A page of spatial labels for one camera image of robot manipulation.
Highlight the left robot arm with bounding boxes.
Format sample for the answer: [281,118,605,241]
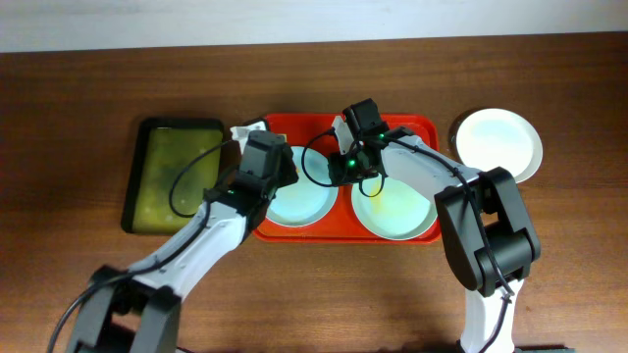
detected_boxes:
[67,130,297,352]

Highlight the light blue plate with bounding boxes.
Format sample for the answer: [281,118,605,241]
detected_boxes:
[266,146,339,227]

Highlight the pale green plate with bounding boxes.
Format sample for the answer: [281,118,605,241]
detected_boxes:
[351,177,437,241]

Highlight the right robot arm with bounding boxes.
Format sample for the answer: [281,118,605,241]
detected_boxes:
[329,126,541,352]

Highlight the black tray with green liquid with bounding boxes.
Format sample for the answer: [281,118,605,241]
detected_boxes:
[121,117,224,235]

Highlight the white plate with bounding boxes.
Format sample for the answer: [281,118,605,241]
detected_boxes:
[453,108,544,183]

